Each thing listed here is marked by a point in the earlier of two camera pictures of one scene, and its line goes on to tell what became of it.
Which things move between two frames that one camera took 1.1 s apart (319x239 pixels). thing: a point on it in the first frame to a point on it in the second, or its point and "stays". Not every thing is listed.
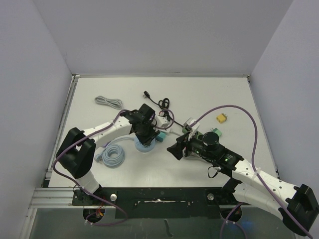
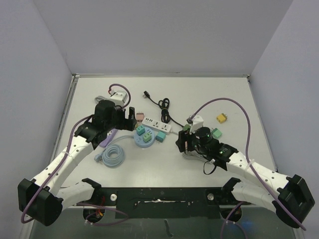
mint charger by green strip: x=216 y=130 stays
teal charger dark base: x=160 y=137 stays
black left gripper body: x=147 y=132 to x=119 y=116
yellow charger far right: x=222 y=118 stays
